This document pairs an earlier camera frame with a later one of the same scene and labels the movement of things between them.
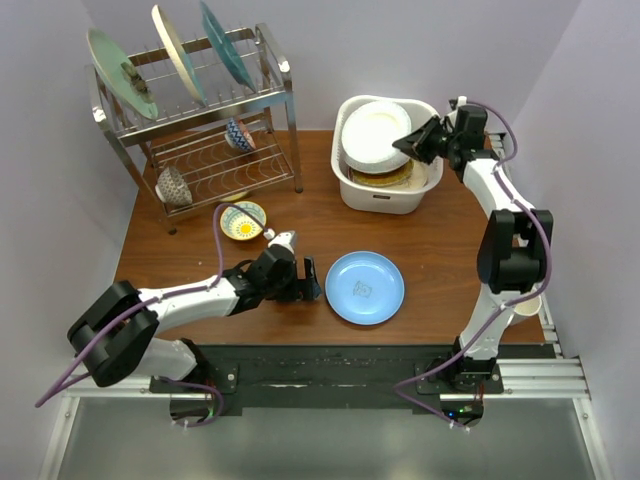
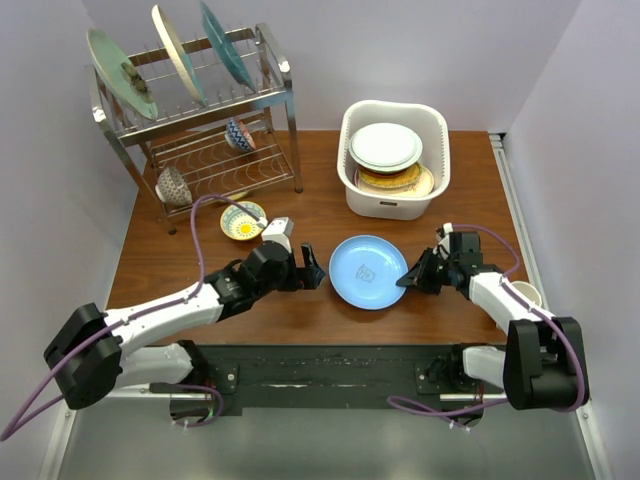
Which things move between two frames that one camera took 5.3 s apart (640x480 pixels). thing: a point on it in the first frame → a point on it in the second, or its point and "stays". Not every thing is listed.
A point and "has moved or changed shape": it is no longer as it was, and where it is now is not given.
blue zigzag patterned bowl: (238, 135) stays
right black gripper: (411, 144) → (411, 278)
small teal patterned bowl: (238, 225) stays
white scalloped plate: (371, 128) has moved or changed shape
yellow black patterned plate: (382, 179) has moved or changed shape
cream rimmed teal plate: (181, 56) stays
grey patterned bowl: (172, 188) stays
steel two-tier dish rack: (206, 119) stays
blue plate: (365, 288) has moved or changed shape
